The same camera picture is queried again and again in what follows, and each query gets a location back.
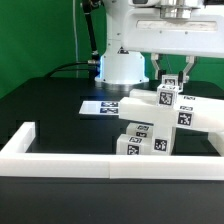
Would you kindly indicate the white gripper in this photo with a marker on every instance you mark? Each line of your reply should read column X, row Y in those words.
column 201, row 35

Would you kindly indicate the white tagged block part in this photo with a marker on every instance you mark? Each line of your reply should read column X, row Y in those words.
column 170, row 80

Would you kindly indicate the white chair back frame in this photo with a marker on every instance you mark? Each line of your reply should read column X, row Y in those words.
column 189, row 112

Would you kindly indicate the white chair seat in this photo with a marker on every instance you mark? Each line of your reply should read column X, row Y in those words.
column 163, row 139

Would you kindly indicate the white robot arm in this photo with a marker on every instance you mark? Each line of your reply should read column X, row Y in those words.
column 121, row 66

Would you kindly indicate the white sheet with tags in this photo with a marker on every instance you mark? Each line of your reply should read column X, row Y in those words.
column 99, row 108

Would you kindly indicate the white U-shaped fence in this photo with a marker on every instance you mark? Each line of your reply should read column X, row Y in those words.
column 15, row 160

